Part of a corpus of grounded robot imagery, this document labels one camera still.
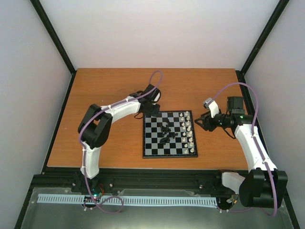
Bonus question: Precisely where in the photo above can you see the white slotted cable duct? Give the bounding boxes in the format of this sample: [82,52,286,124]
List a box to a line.
[37,194,217,208]

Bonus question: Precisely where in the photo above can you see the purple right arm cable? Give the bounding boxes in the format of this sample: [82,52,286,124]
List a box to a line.
[212,82,279,217]

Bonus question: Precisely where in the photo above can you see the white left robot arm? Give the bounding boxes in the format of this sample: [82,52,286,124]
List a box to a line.
[78,84,162,192]

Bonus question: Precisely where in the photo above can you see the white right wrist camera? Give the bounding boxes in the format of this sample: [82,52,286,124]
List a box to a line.
[203,98,219,118]

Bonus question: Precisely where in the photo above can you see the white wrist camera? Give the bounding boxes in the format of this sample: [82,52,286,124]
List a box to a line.
[151,91,162,103]
[203,98,219,118]

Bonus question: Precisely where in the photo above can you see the black right frame post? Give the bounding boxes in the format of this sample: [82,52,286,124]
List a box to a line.
[239,0,290,73]

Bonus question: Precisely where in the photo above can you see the black and white chessboard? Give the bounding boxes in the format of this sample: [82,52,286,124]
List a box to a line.
[142,110,198,158]

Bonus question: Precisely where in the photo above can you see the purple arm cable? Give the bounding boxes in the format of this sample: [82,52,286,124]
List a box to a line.
[212,82,279,217]
[78,70,164,214]

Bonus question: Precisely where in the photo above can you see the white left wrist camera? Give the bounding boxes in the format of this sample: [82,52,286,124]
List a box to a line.
[151,91,162,103]

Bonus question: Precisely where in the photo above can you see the black left frame post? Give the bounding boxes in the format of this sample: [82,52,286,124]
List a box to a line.
[30,0,77,74]

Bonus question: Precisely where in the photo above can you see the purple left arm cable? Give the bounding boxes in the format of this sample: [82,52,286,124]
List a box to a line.
[78,70,164,214]

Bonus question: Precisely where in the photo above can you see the black pile of chess pieces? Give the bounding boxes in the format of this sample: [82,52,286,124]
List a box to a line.
[159,118,178,145]

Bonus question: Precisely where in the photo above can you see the black aluminium frame rail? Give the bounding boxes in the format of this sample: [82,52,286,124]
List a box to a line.
[30,167,233,197]

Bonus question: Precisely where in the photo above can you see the black frame post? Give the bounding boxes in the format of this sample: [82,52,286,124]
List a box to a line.
[30,0,77,74]
[239,0,290,73]

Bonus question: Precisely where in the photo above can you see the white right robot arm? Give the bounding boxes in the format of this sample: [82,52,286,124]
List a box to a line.
[195,96,288,209]

